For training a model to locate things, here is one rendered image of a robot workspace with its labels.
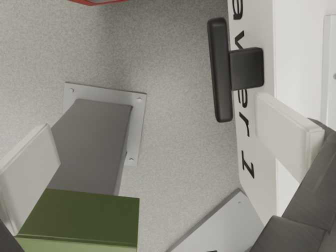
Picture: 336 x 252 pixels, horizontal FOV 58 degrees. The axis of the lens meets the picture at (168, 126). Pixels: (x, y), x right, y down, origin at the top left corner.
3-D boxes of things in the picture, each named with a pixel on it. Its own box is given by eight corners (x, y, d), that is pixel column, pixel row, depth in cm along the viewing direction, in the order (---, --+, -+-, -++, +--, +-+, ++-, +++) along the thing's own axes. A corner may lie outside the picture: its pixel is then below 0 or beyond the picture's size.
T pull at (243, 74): (214, 120, 23) (218, 125, 22) (205, 18, 21) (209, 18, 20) (260, 113, 24) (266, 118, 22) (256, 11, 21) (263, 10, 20)
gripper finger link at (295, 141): (308, 131, 12) (326, 128, 12) (253, 91, 19) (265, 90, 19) (306, 194, 13) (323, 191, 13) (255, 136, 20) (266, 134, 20)
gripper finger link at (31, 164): (17, 236, 13) (0, 239, 13) (61, 164, 20) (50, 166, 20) (-5, 177, 12) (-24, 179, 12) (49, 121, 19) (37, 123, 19)
